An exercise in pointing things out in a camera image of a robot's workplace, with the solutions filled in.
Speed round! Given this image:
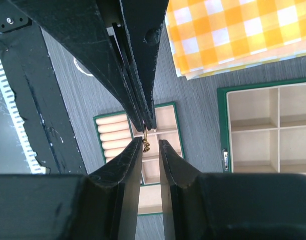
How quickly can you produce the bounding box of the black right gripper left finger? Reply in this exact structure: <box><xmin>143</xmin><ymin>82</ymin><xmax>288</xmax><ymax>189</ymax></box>
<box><xmin>0</xmin><ymin>137</ymin><xmax>142</xmax><ymax>240</ymax></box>

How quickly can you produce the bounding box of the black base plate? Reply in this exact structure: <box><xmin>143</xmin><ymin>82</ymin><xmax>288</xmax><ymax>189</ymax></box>
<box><xmin>0</xmin><ymin>0</ymin><xmax>86</xmax><ymax>174</ymax></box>

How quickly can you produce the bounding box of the orange checkered cloth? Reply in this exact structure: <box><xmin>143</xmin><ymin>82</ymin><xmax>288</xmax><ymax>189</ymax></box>
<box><xmin>165</xmin><ymin>0</ymin><xmax>306</xmax><ymax>80</ymax></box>

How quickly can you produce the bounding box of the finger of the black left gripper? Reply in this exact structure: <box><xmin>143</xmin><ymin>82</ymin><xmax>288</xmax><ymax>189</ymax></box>
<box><xmin>11</xmin><ymin>0</ymin><xmax>144</xmax><ymax>131</ymax></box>

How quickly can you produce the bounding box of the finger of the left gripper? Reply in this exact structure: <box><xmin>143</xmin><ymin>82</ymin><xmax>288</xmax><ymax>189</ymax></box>
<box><xmin>97</xmin><ymin>0</ymin><xmax>169</xmax><ymax>130</ymax></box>

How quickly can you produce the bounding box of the white slotted cable duct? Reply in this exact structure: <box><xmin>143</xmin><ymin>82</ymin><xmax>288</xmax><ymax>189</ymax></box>
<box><xmin>0</xmin><ymin>59</ymin><xmax>46</xmax><ymax>175</ymax></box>

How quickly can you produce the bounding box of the green jewelry box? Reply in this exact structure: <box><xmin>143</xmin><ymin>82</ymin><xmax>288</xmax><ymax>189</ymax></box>
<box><xmin>217</xmin><ymin>78</ymin><xmax>306</xmax><ymax>175</ymax></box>

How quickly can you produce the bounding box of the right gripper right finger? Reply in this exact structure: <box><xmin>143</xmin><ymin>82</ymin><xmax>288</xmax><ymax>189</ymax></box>
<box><xmin>159</xmin><ymin>140</ymin><xmax>306</xmax><ymax>240</ymax></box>

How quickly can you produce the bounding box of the green jewelry tray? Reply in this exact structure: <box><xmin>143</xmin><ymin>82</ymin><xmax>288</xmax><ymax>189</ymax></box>
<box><xmin>93</xmin><ymin>102</ymin><xmax>184</xmax><ymax>216</ymax></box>

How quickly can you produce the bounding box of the silver bangle bracelet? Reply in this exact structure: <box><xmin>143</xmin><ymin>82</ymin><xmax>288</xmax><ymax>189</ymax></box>
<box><xmin>73</xmin><ymin>56</ymin><xmax>94</xmax><ymax>78</ymax></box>

